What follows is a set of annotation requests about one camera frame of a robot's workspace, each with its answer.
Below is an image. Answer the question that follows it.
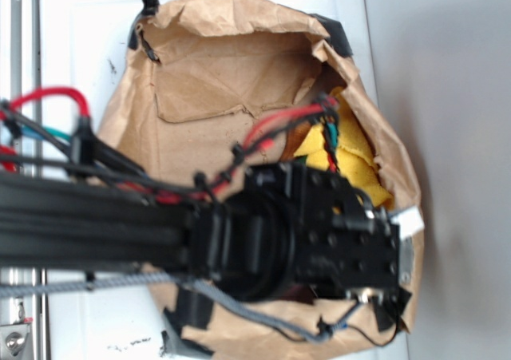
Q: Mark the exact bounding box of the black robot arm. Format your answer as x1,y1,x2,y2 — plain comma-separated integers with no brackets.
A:
1,163,410,302

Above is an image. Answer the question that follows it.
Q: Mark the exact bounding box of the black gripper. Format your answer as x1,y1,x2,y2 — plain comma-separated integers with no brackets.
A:
279,162,412,301

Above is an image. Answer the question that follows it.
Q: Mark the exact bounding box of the brown paper bag bin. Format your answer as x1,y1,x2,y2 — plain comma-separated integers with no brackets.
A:
98,0,423,359

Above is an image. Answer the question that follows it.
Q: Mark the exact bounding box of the silver metal rail frame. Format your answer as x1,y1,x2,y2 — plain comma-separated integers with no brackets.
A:
1,0,51,359

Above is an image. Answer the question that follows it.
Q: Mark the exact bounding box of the yellow cloth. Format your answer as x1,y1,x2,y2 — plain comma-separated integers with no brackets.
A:
295,86,394,210

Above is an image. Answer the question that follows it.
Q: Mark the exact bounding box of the white plastic tray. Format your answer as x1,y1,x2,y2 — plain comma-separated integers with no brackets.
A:
40,0,377,359

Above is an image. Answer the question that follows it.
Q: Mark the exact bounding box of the light orange wood chip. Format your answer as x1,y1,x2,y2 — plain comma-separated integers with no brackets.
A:
279,122,313,161

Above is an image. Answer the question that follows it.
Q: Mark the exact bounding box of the red cable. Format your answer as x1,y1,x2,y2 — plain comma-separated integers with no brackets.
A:
0,87,339,205

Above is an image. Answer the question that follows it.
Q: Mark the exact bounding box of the green cable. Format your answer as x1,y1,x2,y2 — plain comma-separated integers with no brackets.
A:
19,126,77,142

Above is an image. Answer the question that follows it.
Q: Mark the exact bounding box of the grey braided cable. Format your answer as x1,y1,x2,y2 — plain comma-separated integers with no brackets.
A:
0,271,360,343

